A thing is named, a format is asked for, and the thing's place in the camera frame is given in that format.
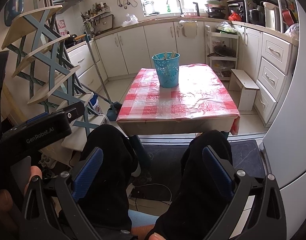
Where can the small white wooden stool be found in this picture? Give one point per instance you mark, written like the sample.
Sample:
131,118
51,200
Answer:
245,90

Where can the white shoes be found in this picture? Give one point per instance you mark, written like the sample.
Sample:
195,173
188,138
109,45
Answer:
49,161

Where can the person's right leg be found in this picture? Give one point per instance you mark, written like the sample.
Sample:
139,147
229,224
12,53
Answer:
192,180

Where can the light blue seat cushion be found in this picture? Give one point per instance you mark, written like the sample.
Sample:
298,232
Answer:
143,218

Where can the person's left hand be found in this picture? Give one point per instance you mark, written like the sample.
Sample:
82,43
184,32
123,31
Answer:
33,175

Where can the white drawer cabinet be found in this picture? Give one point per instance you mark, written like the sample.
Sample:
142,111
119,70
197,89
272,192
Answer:
83,62
270,75

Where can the white storage trolley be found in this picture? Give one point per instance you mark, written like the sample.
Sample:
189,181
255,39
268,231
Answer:
234,42

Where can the dish rack with pots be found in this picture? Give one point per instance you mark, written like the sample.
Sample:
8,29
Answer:
215,7

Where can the black water tap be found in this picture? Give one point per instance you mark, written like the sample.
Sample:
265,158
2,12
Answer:
197,10

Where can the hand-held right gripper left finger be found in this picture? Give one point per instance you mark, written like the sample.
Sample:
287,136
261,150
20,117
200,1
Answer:
89,170

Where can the black flat device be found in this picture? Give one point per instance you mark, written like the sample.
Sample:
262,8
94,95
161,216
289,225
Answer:
150,195

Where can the white plastic bag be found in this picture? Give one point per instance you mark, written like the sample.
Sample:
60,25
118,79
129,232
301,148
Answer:
130,20

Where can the person's left leg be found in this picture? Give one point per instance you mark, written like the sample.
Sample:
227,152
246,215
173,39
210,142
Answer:
105,167

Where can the white refrigerator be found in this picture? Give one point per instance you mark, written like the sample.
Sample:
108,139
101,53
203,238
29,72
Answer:
290,130

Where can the white electric kettle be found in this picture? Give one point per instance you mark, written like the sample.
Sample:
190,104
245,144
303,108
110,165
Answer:
271,16

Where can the chrome kitchen faucet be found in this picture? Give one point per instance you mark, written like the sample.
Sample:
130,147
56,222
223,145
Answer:
180,5

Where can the white hanging bin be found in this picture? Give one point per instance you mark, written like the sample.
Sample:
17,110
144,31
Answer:
189,30

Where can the bunch of wooden chopsticks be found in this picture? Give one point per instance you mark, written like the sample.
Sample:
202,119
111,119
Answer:
166,54

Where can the bag of green vegetables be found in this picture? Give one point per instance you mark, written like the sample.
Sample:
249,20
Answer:
226,27

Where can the red pan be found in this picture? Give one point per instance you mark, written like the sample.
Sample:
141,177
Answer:
289,16

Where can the wall rack with utensils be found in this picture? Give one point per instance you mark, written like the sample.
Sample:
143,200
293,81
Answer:
93,17

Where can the dark frying pan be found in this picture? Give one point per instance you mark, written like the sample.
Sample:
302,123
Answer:
222,51

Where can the red checkered plastic tablecloth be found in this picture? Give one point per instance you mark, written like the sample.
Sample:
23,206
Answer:
183,97

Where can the person's leg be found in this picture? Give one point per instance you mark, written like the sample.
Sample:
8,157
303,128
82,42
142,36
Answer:
105,167
192,180

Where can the dark floor mat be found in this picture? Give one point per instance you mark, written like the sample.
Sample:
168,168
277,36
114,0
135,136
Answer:
245,160

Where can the teal perforated plastic basket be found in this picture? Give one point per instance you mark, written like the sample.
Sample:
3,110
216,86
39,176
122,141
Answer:
166,72

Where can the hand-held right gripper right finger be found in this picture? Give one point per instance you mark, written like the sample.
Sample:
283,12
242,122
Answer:
217,170

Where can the steel cooking pot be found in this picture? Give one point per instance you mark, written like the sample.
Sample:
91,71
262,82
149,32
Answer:
255,16

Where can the pink wall sticker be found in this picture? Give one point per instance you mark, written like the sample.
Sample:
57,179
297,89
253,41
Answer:
61,26

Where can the red plastic bag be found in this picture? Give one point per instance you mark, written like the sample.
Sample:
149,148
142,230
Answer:
234,17

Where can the white base cabinets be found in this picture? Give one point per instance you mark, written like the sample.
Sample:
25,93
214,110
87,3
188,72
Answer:
133,50

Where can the clear plastic bag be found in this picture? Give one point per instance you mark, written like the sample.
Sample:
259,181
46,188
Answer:
292,32

